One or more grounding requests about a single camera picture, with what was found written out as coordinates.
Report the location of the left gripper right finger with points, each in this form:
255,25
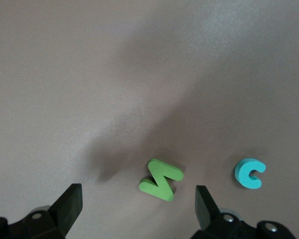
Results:
205,209

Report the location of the big green letter N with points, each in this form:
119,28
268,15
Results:
164,179

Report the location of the teal foam letter c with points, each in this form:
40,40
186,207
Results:
243,174

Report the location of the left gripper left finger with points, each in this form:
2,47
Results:
67,206

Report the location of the brown table cover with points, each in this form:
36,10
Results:
149,74

